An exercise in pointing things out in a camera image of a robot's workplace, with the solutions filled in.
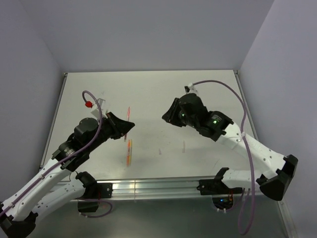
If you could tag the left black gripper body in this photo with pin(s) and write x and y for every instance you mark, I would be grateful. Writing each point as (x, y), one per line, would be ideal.
(109, 131)

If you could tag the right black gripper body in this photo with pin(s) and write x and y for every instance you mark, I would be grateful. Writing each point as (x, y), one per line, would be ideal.
(181, 120)

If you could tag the pink pen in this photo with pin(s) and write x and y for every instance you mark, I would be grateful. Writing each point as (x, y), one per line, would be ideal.
(128, 118)

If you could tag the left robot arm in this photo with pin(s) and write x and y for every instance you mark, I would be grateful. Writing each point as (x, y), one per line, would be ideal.
(20, 213)

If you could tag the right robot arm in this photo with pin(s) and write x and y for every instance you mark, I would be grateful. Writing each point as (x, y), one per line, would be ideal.
(271, 171)

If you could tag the orange pen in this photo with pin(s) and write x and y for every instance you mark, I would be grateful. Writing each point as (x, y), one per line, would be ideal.
(128, 153)

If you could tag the yellow pen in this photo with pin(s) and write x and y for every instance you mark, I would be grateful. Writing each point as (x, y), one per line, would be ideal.
(130, 155)

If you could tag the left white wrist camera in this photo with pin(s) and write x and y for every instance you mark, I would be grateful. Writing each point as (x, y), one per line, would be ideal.
(104, 108)

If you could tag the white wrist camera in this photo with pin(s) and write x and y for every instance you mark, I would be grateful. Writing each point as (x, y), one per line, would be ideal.
(190, 88)
(104, 108)

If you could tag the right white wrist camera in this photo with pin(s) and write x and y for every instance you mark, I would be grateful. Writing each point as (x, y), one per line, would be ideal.
(190, 88)

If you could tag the red cable connector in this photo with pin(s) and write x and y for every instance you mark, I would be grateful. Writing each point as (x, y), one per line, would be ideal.
(89, 104)

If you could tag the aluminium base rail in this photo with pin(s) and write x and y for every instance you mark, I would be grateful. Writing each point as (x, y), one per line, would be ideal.
(153, 187)

